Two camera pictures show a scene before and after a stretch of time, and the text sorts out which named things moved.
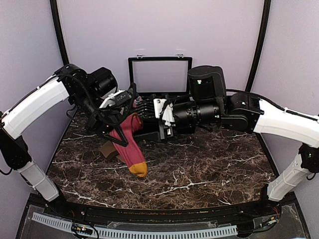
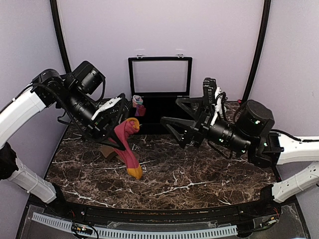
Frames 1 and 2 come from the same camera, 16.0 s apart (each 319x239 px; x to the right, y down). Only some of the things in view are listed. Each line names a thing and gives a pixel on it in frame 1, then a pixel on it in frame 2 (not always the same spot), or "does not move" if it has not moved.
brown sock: x=109 y=150 does not move
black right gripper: x=164 y=124 -> x=201 y=128
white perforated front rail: x=98 y=232 does not move
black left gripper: x=105 y=119 -> x=101 y=125
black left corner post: x=55 y=11 does not move
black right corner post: x=266 y=16 does not move
